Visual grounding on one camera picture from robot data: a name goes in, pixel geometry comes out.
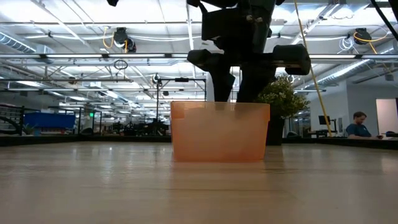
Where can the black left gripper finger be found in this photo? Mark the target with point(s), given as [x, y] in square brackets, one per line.
[222, 84]
[253, 84]

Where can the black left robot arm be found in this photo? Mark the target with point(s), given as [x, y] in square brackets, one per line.
[113, 2]

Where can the orange plastic basket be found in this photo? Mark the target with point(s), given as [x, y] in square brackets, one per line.
[217, 133]

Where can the green plant in black pot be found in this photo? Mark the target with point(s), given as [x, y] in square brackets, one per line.
[280, 96]

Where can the standing desk with monitor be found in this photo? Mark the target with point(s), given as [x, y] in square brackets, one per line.
[324, 119]

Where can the person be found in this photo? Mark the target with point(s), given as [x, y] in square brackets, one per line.
[357, 129]

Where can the blue plastic bin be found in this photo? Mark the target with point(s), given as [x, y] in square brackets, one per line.
[49, 120]

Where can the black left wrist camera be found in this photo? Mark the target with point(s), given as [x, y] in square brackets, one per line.
[224, 25]

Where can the black gantry frame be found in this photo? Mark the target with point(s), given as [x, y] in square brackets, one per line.
[157, 102]

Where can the black diagonal frame strut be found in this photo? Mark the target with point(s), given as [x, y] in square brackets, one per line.
[385, 20]

